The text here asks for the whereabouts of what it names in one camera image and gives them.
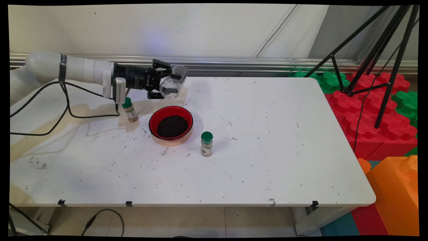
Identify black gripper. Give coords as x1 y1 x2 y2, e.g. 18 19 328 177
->
114 59 173 100

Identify clear plastic jar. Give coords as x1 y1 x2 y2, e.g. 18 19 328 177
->
159 65 188 100

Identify red bowl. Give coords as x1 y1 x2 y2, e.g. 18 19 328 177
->
149 106 194 147

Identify green-capped brown spice bottle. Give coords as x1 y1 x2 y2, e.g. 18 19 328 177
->
121 97 139 123

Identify black granules in bowl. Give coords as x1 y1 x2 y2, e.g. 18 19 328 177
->
157 115 189 139

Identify green-capped grey spice bottle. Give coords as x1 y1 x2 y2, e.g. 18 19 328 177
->
201 132 214 157

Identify green building block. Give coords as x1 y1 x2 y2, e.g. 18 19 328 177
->
294 70 350 94
391 91 418 128

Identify white table leg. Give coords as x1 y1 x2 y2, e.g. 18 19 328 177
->
294 205 356 236

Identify teal floor mat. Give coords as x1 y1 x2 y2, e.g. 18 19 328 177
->
320 212 361 237

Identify black tripod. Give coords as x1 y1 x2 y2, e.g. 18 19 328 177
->
303 5 420 129

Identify large orange building block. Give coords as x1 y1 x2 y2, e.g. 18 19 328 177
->
365 155 419 236

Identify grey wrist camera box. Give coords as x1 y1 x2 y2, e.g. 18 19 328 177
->
113 77 127 103

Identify aluminium rail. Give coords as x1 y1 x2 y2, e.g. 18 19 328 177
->
9 53 418 76

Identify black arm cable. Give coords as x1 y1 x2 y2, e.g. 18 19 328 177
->
10 80 131 136

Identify black arm strap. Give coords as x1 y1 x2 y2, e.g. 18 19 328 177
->
58 54 68 84

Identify black floor cable with plug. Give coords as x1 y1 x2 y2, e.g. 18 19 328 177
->
81 209 125 237

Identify grey metal table frame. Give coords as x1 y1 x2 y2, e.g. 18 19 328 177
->
9 208 50 236

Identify thin black tripod cable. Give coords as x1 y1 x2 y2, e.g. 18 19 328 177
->
353 18 420 153

